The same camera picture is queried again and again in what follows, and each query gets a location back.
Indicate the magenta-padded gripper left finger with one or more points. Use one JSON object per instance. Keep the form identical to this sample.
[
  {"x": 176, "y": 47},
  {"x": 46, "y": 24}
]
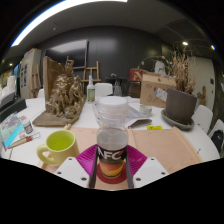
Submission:
[{"x": 71, "y": 170}]

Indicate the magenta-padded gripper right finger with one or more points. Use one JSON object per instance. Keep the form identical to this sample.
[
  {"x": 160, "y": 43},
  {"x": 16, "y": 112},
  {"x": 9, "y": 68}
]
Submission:
[{"x": 150, "y": 170}]

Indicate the clear drink bottle white cap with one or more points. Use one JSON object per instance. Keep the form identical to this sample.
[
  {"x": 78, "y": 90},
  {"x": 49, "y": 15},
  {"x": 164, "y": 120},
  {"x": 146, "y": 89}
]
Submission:
[{"x": 111, "y": 140}]

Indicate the yellow-green mug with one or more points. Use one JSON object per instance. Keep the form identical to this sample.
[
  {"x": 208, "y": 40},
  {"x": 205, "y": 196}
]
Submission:
[{"x": 61, "y": 150}]

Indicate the small yellow note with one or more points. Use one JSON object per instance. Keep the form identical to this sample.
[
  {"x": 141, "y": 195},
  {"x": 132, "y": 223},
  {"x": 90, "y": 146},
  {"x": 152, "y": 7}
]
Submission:
[{"x": 154, "y": 127}]

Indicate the grey plant saucer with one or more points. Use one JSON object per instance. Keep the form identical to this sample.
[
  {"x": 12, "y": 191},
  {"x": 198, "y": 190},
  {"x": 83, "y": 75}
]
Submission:
[{"x": 176, "y": 126}]

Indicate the grey newspaper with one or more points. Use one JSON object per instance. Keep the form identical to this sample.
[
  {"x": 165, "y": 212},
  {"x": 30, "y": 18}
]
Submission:
[{"x": 136, "y": 116}]

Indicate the wooden paintbrush bundle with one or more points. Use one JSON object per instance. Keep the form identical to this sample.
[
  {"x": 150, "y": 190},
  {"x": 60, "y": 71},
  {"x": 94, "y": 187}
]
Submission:
[{"x": 23, "y": 140}]

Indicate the small white cup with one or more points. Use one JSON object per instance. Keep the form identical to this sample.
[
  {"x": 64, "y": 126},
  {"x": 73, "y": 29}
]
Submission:
[{"x": 145, "y": 110}]

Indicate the small paint jar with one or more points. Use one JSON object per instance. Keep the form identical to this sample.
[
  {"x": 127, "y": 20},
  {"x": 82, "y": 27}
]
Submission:
[{"x": 28, "y": 126}]

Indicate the grey pot with dried plant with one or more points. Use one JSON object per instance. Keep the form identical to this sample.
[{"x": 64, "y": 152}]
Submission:
[{"x": 180, "y": 106}]

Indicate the colourful printed book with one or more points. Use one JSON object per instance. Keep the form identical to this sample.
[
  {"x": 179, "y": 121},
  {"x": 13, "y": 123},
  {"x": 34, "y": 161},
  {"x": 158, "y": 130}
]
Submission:
[{"x": 11, "y": 130}]

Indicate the white chair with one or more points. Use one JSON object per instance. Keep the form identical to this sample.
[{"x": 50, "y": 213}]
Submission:
[
  {"x": 203, "y": 116},
  {"x": 103, "y": 90},
  {"x": 218, "y": 125}
]

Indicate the white spray bottle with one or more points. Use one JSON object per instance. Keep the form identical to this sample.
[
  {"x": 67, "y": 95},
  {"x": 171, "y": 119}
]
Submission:
[{"x": 90, "y": 93}]

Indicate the brown cardboard box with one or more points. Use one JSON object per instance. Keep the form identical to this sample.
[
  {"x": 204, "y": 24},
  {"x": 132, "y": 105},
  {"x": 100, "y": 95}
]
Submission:
[{"x": 151, "y": 90}]

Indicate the black flat case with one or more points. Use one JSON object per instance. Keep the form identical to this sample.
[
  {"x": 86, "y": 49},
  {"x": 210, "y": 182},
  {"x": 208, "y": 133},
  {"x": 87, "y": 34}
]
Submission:
[
  {"x": 13, "y": 109},
  {"x": 6, "y": 100}
]

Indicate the black coffee machine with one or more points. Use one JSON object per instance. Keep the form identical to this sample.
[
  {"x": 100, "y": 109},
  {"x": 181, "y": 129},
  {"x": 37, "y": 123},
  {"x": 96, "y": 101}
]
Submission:
[{"x": 126, "y": 87}]

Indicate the small clear glass bottle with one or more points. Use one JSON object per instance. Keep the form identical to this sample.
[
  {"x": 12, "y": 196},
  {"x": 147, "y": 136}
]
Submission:
[{"x": 117, "y": 89}]

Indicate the wooden mannequin figure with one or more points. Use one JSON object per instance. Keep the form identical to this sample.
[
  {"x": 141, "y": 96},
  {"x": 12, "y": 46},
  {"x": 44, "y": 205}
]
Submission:
[{"x": 201, "y": 95}]

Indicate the red box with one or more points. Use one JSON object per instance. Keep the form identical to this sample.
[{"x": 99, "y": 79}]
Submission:
[{"x": 136, "y": 75}]

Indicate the wooden easel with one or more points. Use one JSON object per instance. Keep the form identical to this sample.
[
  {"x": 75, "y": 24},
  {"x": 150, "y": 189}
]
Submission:
[
  {"x": 91, "y": 71},
  {"x": 35, "y": 80}
]

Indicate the white cabinet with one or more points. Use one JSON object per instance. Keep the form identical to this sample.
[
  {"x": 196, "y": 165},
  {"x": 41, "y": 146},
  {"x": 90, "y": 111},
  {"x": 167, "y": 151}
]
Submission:
[{"x": 28, "y": 70}]

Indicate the round ceiling light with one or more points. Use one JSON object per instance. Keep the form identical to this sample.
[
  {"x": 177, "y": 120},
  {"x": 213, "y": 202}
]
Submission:
[
  {"x": 213, "y": 47},
  {"x": 185, "y": 43}
]

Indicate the dark wall screen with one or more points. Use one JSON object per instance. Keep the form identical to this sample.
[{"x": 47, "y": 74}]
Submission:
[{"x": 66, "y": 53}]

